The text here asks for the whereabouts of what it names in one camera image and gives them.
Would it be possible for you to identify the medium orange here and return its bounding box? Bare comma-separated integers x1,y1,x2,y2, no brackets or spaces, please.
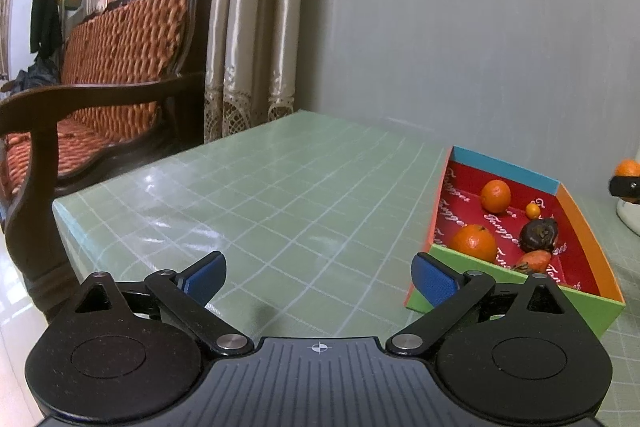
480,179,512,214

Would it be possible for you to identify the white thermos jug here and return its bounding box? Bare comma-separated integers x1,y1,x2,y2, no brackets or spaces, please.
615,197,640,238

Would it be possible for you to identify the dark clothes pile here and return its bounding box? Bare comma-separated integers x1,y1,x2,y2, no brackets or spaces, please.
0,57,62,95

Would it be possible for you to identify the green checked tablecloth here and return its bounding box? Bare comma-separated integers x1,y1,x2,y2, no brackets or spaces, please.
51,109,640,427

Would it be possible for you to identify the wooden sofa with woven cushion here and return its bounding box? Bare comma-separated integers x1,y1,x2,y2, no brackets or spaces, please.
0,0,221,323

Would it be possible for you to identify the rough dark fruit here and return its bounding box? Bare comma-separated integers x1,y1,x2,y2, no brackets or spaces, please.
519,217,560,254

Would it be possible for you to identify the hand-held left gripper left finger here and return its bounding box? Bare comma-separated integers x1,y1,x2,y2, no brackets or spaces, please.
60,251,253,355

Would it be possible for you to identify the beige lace curtain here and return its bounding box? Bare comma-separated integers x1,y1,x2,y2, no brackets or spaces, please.
202,0,311,144

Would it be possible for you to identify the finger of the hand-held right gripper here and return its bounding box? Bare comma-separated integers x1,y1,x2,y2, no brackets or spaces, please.
608,175,640,200

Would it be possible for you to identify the black hanging coat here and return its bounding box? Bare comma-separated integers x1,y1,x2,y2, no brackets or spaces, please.
30,0,65,60

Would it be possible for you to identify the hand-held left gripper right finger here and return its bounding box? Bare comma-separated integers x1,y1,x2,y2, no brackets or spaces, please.
385,253,581,355

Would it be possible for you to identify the colourful cardboard box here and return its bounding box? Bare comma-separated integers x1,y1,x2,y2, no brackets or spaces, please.
404,145,627,340

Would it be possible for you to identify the large carrot chunk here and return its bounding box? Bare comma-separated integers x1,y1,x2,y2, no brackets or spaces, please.
511,250,551,275

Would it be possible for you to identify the large orange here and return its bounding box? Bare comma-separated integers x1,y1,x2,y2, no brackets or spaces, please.
451,224,498,262

